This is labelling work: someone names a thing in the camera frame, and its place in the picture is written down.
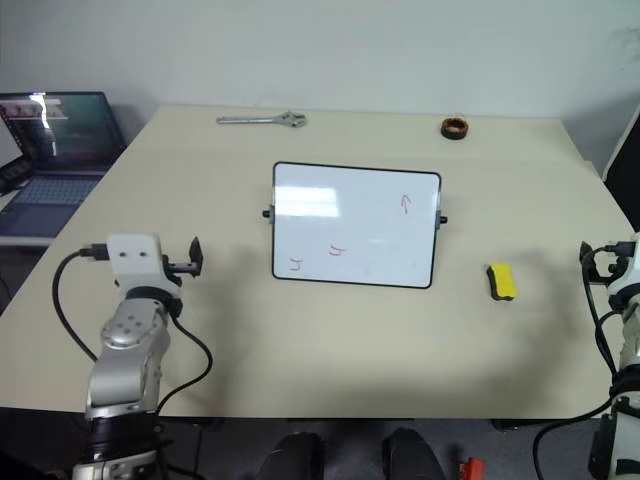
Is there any small white-screen monitor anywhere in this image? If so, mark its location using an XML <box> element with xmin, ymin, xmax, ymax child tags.
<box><xmin>0</xmin><ymin>102</ymin><xmax>32</xmax><ymax>197</ymax></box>

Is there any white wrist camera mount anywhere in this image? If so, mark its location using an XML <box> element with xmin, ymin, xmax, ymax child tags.
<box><xmin>106</xmin><ymin>232</ymin><xmax>170</xmax><ymax>292</ymax></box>
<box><xmin>606</xmin><ymin>232</ymin><xmax>640</xmax><ymax>302</ymax></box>

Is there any small red object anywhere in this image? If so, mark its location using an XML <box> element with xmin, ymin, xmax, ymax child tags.
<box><xmin>458</xmin><ymin>455</ymin><xmax>487</xmax><ymax>480</ymax></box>

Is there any yellow black whiteboard eraser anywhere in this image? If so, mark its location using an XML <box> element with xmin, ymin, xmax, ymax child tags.
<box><xmin>485</xmin><ymin>262</ymin><xmax>518</xmax><ymax>303</ymax></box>

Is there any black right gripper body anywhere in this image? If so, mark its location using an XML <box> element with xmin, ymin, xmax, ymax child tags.
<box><xmin>587</xmin><ymin>241</ymin><xmax>625</xmax><ymax>287</ymax></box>

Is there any black panel white edge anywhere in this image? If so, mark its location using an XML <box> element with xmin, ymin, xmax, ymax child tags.
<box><xmin>601</xmin><ymin>101</ymin><xmax>640</xmax><ymax>234</ymax></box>

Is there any silver adjustable wrench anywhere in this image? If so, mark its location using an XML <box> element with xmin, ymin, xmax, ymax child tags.
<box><xmin>216</xmin><ymin>110</ymin><xmax>308</xmax><ymax>129</ymax></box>

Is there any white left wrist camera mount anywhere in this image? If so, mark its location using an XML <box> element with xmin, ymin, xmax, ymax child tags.
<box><xmin>106</xmin><ymin>232</ymin><xmax>170</xmax><ymax>292</ymax></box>

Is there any black-framed whiteboard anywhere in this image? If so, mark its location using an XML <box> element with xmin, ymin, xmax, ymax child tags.
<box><xmin>261</xmin><ymin>160</ymin><xmax>449</xmax><ymax>291</ymax></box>

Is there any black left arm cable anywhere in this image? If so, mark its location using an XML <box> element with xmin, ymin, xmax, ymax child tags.
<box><xmin>51</xmin><ymin>242</ymin><xmax>214</xmax><ymax>416</ymax></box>

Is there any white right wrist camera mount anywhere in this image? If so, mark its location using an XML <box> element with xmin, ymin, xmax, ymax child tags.
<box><xmin>606</xmin><ymin>232</ymin><xmax>640</xmax><ymax>302</ymax></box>

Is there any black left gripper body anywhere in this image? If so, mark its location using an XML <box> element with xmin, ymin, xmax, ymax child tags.
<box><xmin>161</xmin><ymin>253</ymin><xmax>200</xmax><ymax>287</ymax></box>

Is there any open dark blue laptop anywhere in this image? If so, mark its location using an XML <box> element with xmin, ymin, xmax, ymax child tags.
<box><xmin>0</xmin><ymin>91</ymin><xmax>127</xmax><ymax>239</ymax></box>

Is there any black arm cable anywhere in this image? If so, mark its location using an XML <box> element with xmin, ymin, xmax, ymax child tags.
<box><xmin>531</xmin><ymin>244</ymin><xmax>627</xmax><ymax>480</ymax></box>
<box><xmin>51</xmin><ymin>242</ymin><xmax>214</xmax><ymax>416</ymax></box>

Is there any dark rounded shape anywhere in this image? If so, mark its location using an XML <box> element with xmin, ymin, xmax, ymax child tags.
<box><xmin>381</xmin><ymin>427</ymin><xmax>447</xmax><ymax>480</ymax></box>

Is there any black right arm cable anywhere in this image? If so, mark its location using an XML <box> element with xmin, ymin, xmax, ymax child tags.
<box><xmin>531</xmin><ymin>244</ymin><xmax>627</xmax><ymax>480</ymax></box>

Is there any brown black coil ring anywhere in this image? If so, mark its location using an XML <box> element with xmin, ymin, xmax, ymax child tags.
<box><xmin>440</xmin><ymin>116</ymin><xmax>470</xmax><ymax>141</ymax></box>

